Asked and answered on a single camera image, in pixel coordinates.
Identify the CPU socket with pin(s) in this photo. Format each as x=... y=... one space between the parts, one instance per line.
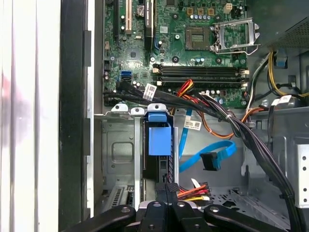
x=198 y=37

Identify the black RAM slot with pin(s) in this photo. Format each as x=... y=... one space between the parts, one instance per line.
x=200 y=68
x=200 y=72
x=200 y=79
x=217 y=84

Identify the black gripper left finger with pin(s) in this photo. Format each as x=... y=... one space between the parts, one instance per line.
x=154 y=217

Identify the tan expansion slot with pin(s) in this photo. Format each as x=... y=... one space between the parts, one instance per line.
x=128 y=17

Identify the locking lever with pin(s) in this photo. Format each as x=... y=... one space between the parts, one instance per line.
x=231 y=51

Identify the round coin battery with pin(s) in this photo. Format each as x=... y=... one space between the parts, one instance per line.
x=140 y=10

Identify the long black expansion slot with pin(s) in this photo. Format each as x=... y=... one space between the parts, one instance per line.
x=149 y=26

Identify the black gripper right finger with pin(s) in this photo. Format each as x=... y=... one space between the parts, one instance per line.
x=183 y=217

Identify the black PC case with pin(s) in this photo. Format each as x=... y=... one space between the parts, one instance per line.
x=72 y=96

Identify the metal socket cover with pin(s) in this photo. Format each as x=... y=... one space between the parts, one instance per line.
x=251 y=33

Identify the metal drive cage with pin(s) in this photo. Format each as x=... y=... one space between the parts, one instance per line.
x=277 y=120

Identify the metal disk bay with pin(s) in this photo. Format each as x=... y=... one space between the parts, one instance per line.
x=120 y=145

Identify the grey power supply unit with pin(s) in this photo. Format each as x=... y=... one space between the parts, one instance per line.
x=277 y=19

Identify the short black expansion slot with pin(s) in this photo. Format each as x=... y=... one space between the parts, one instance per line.
x=117 y=17

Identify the hard disk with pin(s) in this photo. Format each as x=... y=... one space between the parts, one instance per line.
x=159 y=141

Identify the green motherboard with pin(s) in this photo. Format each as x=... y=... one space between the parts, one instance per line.
x=169 y=55

